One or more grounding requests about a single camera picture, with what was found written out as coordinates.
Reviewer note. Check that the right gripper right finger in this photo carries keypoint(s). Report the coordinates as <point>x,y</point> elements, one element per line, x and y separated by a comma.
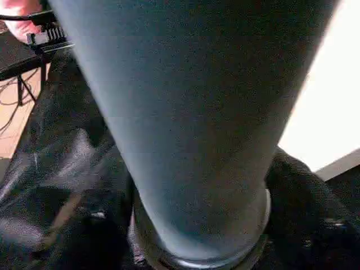
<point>309,225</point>

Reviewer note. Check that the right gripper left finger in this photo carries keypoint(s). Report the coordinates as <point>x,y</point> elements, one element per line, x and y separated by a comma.
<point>90,242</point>

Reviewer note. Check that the white plastic table top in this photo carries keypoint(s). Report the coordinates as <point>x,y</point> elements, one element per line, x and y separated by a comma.
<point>323,84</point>

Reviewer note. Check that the white plastic table leg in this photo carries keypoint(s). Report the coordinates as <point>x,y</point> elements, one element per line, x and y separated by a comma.
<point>197,112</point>

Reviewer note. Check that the black plastic mat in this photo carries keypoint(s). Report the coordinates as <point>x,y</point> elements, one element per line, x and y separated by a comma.
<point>56,154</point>

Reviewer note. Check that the black flat stand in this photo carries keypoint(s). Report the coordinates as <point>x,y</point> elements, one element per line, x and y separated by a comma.
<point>17,59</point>

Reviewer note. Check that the black ribbed device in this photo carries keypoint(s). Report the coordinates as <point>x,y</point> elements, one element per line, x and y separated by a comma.
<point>50,36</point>

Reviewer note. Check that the pink blurred object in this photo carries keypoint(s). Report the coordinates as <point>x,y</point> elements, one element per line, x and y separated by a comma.
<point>19,19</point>

